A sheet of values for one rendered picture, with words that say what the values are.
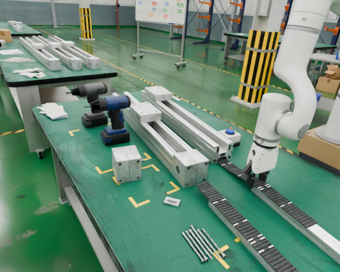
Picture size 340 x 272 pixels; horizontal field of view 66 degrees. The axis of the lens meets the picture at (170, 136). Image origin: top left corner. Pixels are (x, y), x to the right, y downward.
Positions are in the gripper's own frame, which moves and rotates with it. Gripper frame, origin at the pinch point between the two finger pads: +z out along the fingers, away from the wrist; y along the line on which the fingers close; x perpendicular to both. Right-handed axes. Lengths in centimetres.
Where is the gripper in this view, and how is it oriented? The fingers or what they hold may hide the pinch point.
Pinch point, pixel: (256, 179)
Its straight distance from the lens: 100.0
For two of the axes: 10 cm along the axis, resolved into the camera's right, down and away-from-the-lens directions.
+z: -0.5, 8.9, 4.5
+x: -4.6, -4.2, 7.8
